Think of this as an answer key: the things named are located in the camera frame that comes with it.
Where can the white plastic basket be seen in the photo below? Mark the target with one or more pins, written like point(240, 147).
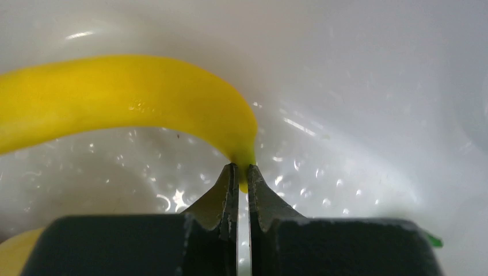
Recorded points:
point(364, 108)

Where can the green chili pepper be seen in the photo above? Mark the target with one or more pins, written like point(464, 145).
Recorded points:
point(434, 240)

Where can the yellow lemon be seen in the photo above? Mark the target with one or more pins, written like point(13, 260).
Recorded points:
point(15, 251)

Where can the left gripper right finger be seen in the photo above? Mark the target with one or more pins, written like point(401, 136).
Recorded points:
point(266, 211)

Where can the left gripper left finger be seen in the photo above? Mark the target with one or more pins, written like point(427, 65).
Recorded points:
point(212, 228)

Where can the yellow banana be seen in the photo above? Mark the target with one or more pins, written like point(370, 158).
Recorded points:
point(44, 102)

